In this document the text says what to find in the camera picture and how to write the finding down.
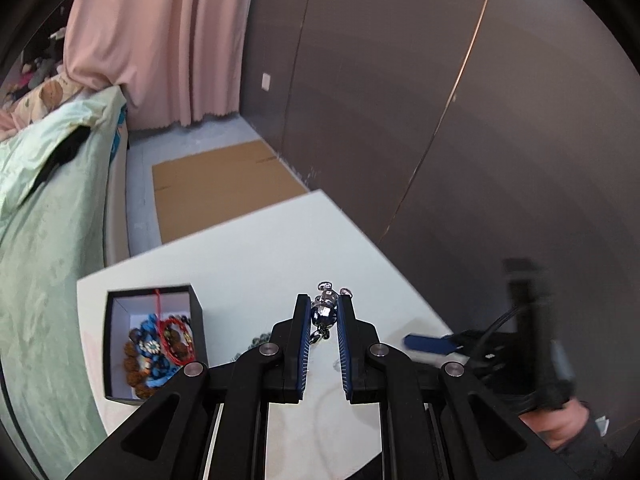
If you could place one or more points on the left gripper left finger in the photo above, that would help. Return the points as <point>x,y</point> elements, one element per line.
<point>287,378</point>

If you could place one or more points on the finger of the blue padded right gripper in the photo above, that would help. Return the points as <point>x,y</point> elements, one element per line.
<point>426,344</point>

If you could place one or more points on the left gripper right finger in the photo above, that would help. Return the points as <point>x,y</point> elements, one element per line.
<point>360,372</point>

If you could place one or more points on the pile of mixed jewelry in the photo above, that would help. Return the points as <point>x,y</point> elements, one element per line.
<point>256,342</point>

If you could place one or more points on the black jewelry box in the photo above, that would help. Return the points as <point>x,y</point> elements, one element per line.
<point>148,335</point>

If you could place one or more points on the person's right hand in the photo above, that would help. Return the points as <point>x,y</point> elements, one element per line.
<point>557,427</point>

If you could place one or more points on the flat cardboard sheet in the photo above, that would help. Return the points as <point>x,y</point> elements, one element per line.
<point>195,192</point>

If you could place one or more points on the green bed mattress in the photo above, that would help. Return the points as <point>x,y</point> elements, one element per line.
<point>52,240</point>

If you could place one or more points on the light green duvet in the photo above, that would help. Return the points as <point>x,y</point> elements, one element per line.
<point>24,155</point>

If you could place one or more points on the black cloth on bed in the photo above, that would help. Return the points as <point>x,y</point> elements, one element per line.
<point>64,152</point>

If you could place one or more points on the patterned pillow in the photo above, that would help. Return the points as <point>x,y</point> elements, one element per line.
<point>44,99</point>

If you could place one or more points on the white wall socket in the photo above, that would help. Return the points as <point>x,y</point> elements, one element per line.
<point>266,82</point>

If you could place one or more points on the pink curtain by wall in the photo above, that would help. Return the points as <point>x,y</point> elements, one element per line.
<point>175,60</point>

